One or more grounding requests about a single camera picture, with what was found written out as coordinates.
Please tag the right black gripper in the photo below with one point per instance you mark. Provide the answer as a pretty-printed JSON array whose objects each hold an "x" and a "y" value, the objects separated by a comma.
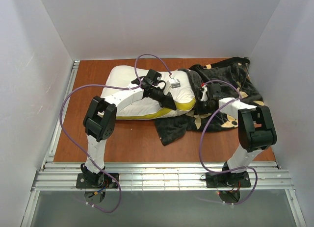
[{"x": 204, "y": 104}]

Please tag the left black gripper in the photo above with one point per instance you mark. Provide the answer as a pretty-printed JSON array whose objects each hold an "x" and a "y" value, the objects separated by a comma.
[{"x": 162, "y": 97}]

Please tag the white pillow with yellow edge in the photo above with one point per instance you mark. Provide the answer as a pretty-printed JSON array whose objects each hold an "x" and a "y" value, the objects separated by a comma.
[{"x": 147, "y": 108}]

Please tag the black floral plush pillowcase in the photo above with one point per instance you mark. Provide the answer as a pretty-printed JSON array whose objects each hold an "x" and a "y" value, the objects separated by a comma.
[{"x": 234, "y": 74}]

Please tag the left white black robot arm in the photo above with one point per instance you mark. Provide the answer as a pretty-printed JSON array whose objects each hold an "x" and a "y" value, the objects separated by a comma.
[{"x": 99, "y": 121}]

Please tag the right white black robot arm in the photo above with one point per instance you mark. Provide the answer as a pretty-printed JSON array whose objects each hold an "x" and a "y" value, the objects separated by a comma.
[{"x": 256, "y": 133}]

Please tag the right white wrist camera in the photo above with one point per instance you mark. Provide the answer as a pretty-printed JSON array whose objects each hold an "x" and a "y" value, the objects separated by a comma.
[{"x": 204, "y": 92}]

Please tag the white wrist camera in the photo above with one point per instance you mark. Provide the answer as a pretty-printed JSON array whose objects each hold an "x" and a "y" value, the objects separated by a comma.
[
  {"x": 204, "y": 92},
  {"x": 171, "y": 83}
]

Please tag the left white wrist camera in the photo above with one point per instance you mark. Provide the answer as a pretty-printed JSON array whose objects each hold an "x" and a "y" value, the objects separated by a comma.
[{"x": 171, "y": 83}]

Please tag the aluminium rail frame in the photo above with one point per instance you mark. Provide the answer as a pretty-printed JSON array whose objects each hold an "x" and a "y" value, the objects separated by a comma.
[{"x": 163, "y": 194}]

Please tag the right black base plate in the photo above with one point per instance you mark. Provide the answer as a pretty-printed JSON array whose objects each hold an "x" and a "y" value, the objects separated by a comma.
[{"x": 227, "y": 180}]

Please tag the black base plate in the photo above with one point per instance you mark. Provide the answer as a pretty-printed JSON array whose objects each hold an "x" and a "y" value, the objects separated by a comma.
[
  {"x": 227, "y": 180},
  {"x": 97, "y": 182}
]

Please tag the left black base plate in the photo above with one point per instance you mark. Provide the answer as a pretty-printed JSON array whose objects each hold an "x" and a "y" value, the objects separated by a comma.
[{"x": 97, "y": 182}]

